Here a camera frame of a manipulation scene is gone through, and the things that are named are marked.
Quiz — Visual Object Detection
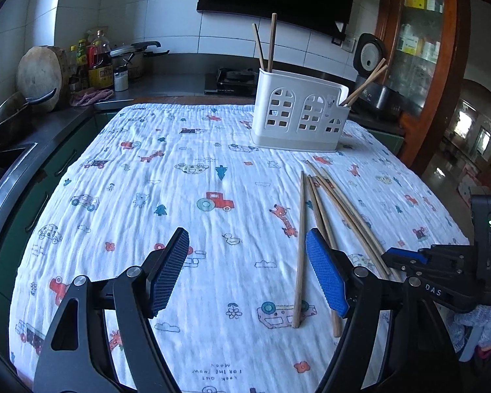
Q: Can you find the wooden chopstick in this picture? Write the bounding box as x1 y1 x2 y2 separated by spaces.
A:
293 171 306 328
306 175 342 338
305 159 391 281
319 166 394 276
311 177 338 249

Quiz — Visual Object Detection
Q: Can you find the grey gloved right hand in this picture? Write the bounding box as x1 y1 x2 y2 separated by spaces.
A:
447 305 491 362

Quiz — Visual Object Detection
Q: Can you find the black rice cooker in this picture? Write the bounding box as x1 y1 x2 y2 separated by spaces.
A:
351 32 405 123

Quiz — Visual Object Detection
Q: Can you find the printed white table cloth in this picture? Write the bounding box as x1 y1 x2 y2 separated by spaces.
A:
9 105 466 392

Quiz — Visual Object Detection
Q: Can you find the chopstick in holder right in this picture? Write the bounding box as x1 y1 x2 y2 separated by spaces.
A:
339 58 388 107

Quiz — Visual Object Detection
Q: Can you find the white plastic utensil holder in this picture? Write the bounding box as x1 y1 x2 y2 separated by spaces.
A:
251 70 349 152

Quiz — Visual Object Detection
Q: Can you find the wooden glass display cabinet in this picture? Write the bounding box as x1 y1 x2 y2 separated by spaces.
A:
375 0 471 175

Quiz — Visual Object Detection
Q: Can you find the chopstick in holder left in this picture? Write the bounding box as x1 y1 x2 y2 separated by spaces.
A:
252 23 265 71

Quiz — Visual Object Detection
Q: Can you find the black gas stove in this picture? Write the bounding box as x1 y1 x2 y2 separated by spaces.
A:
204 67 258 97

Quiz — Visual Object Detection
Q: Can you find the pink dish cloth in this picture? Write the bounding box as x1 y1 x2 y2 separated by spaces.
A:
70 88 114 107

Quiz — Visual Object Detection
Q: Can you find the black wok pan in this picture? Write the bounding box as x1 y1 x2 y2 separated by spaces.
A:
0 87 58 148

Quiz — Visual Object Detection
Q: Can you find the chopstick in holder upright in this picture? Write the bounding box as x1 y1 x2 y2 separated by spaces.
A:
267 12 278 73

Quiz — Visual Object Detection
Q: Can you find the small white jar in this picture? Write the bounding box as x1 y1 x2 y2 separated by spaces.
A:
113 66 129 92

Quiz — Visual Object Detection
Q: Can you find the dark soy sauce bottle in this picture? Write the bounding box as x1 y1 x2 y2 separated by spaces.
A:
88 29 113 90

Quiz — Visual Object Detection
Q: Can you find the round wooden chopping block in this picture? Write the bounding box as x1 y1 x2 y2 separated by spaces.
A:
16 45 70 114

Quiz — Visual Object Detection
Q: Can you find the green-capped oil bottle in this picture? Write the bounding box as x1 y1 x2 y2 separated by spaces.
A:
76 39 88 90

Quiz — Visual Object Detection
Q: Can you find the steel pot with lid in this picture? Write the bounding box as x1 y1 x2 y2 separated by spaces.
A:
110 41 169 83

